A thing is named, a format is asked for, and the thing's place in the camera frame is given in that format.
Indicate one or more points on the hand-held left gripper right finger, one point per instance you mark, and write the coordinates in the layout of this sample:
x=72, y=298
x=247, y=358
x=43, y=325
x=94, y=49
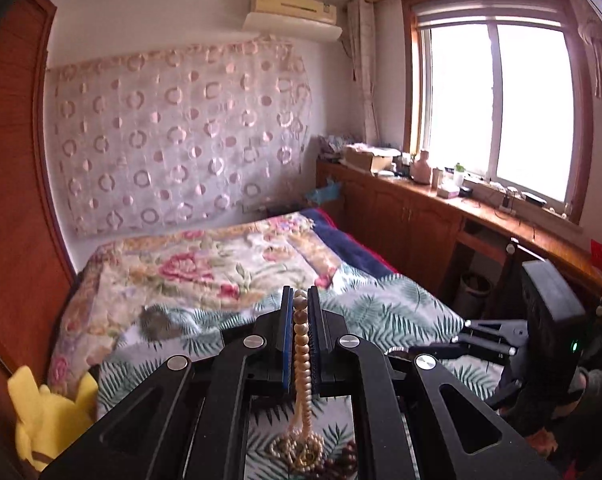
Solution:
x=315, y=347

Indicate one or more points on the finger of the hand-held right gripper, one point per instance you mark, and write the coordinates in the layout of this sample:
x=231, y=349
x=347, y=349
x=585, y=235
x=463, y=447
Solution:
x=491, y=331
x=471, y=349

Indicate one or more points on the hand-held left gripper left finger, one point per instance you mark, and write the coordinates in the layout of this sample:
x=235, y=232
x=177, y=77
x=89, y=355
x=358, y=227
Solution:
x=284, y=345

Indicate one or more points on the person's right forearm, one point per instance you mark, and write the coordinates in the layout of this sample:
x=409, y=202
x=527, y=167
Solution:
x=601, y=390

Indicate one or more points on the grey trash bin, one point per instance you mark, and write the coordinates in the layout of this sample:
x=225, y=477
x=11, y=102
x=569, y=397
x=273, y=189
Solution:
x=473, y=290

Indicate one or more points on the leaf-print bed sheet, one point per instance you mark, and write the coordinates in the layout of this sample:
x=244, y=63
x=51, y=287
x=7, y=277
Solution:
x=396, y=305

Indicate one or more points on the navy blue blanket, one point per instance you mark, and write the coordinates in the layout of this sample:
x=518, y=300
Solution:
x=351, y=247

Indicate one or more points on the small black device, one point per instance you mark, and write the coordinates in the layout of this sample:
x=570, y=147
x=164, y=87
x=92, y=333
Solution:
x=535, y=200

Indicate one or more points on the long wooden cabinet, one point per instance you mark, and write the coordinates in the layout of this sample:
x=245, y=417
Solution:
x=431, y=230

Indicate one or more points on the floral quilt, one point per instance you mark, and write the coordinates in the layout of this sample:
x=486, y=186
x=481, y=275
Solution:
x=191, y=270

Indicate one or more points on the white tissue box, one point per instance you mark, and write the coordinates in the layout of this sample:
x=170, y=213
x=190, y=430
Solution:
x=447, y=191

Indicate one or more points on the teal cloth bundle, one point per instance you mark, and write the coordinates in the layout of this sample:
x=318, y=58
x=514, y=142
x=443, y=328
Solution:
x=325, y=192

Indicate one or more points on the small green plant pot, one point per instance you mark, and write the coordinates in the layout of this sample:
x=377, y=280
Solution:
x=459, y=174

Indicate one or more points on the pink ceramic bottle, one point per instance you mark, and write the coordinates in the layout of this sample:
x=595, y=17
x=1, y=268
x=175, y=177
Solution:
x=422, y=167

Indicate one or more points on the cardboard box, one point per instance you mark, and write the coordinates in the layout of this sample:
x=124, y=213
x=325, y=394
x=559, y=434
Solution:
x=368, y=157

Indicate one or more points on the wooden framed window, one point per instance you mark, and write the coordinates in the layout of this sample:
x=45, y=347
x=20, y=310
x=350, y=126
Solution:
x=496, y=100

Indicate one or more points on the yellow plush toy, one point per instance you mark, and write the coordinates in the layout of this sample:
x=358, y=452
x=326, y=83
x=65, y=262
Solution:
x=51, y=415

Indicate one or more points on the tied white lace curtain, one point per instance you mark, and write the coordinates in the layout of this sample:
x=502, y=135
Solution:
x=598, y=55

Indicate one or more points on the long beige curtain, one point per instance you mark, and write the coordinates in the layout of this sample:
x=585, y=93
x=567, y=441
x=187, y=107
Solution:
x=363, y=70

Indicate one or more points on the white roller blind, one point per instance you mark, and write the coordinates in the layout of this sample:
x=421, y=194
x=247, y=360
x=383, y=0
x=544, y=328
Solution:
x=486, y=10

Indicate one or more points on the wooden wardrobe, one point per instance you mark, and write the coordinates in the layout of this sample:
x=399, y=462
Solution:
x=16, y=175

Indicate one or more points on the pink circle-patterned wall cloth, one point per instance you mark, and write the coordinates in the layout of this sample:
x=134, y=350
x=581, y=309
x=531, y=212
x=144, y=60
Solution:
x=181, y=130

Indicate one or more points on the cream wall air conditioner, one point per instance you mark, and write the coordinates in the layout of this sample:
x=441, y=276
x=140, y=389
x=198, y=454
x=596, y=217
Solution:
x=293, y=12

